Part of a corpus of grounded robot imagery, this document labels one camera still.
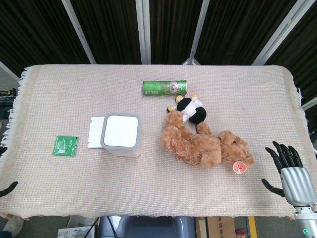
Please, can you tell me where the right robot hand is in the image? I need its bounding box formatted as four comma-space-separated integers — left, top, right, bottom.
262, 141, 317, 207

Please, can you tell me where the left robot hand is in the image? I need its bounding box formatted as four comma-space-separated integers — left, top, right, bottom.
0, 181, 19, 198

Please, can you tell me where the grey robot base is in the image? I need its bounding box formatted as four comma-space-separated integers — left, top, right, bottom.
98, 215, 197, 238

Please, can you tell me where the white square container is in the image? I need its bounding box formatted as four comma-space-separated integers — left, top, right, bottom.
87, 113, 143, 158

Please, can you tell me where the green chip can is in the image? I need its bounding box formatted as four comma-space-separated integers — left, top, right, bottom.
142, 79, 188, 96

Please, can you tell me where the round red-white tag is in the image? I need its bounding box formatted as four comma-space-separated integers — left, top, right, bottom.
232, 160, 248, 175

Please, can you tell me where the green foil packet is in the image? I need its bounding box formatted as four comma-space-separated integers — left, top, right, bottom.
52, 135, 79, 157

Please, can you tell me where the white printed box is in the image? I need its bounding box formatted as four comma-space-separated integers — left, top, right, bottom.
57, 215, 100, 238

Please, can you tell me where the cardboard box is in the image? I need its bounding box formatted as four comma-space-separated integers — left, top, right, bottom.
195, 216, 236, 238

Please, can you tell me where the brown teddy bear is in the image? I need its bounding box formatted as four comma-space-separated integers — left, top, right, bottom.
160, 110, 255, 169

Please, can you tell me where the black and white plush toy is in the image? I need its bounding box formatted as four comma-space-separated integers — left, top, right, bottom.
166, 93, 208, 125

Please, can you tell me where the beige woven tablecloth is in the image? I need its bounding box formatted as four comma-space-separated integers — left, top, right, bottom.
0, 64, 310, 220

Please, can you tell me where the white metal frame post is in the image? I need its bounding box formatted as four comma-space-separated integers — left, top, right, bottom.
135, 0, 152, 65
252, 0, 312, 66
61, 0, 97, 65
181, 0, 211, 66

